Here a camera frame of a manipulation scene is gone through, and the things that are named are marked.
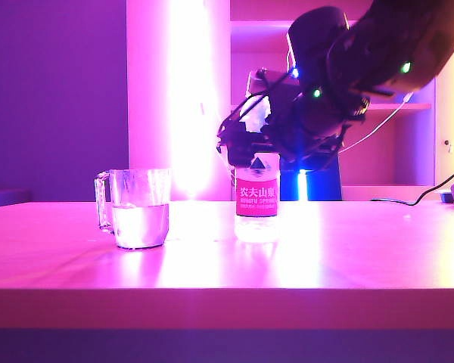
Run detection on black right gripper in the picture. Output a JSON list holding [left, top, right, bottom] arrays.
[[216, 85, 372, 172]]

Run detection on clear water bottle red label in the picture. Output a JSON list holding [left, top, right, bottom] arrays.
[[233, 151, 281, 244]]

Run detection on white crumpled wad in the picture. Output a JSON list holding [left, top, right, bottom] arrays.
[[238, 97, 272, 134]]

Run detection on thin glowing light tube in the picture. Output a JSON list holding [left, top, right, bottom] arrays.
[[297, 168, 309, 202]]

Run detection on wide glowing light strip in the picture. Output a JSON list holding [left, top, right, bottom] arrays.
[[169, 0, 213, 198]]

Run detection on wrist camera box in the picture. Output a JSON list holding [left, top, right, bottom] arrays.
[[245, 67, 300, 101]]

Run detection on long white cable with switch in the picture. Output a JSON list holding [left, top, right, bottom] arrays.
[[338, 90, 415, 154]]

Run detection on clear glass mug with handle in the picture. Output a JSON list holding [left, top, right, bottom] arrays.
[[94, 168, 173, 251]]

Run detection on black power cable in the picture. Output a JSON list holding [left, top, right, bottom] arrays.
[[369, 172, 454, 207]]

